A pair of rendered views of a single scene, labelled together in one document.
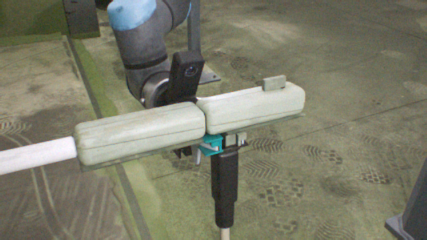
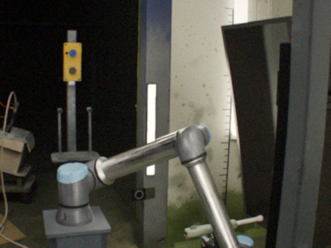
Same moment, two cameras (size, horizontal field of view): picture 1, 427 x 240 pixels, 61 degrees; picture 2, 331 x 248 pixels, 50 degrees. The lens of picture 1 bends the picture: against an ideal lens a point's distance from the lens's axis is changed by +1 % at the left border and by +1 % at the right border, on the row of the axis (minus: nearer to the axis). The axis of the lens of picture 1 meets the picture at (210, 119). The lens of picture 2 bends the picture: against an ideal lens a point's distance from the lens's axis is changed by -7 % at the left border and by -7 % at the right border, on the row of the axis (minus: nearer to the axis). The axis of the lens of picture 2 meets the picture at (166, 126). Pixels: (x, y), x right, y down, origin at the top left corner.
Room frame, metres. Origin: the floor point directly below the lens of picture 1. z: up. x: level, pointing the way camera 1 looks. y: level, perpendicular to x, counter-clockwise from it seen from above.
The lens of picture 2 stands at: (2.27, -0.12, 1.38)
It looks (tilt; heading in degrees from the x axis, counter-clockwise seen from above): 9 degrees down; 184
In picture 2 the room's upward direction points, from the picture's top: 1 degrees clockwise
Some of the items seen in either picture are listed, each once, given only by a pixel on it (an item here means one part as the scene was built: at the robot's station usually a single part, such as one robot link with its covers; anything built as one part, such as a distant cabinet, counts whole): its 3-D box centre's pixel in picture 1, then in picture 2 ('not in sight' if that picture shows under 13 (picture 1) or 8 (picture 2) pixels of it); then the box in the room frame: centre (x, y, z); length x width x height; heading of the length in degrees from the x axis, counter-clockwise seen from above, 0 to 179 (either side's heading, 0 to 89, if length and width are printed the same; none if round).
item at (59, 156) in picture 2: not in sight; (74, 132); (-0.09, -0.89, 0.95); 0.26 x 0.15 x 0.32; 115
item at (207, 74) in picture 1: (195, 75); not in sight; (1.65, 0.08, 0.01); 0.20 x 0.20 x 0.01; 25
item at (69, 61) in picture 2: not in sight; (72, 62); (-0.18, -0.94, 1.42); 0.12 x 0.06 x 0.26; 115
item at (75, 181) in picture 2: not in sight; (73, 183); (0.60, -0.68, 0.83); 0.17 x 0.15 x 0.18; 163
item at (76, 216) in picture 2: not in sight; (74, 210); (0.61, -0.68, 0.69); 0.19 x 0.19 x 0.10
